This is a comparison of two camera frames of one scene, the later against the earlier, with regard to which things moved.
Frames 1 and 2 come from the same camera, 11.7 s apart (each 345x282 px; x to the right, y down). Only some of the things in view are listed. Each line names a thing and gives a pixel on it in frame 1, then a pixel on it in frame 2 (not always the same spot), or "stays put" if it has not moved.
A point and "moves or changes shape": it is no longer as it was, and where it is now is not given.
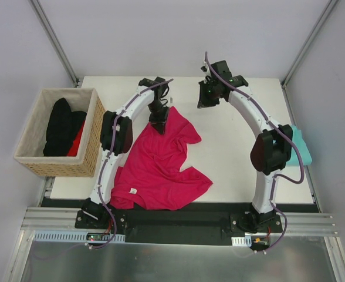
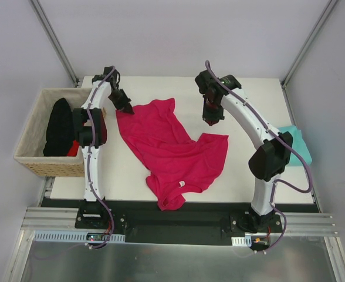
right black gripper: (205, 98) -> (212, 116)
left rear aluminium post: (55, 42) stays put
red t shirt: (74, 150) stays put
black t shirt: (63, 127) stays put
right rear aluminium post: (327, 12) stays put
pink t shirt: (155, 172) moves or changes shape
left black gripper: (158, 117) -> (121, 100)
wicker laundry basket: (31, 145) stays put
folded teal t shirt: (297, 139) stays put
